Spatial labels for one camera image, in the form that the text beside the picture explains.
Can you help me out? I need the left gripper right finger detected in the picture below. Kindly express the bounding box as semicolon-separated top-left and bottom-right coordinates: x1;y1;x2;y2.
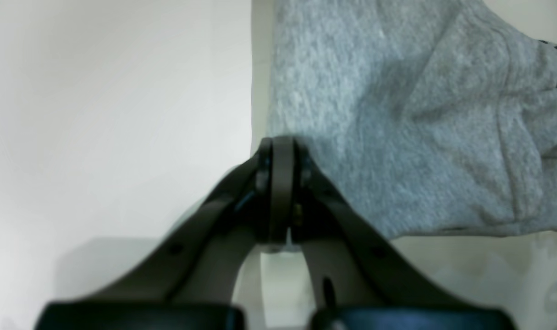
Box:
269;137;514;330

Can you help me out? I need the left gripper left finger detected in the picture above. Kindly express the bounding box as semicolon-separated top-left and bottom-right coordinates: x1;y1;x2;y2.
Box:
35;138;273;330

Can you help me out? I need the grey T-shirt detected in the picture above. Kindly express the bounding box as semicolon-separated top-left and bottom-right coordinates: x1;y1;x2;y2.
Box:
266;0;557;238

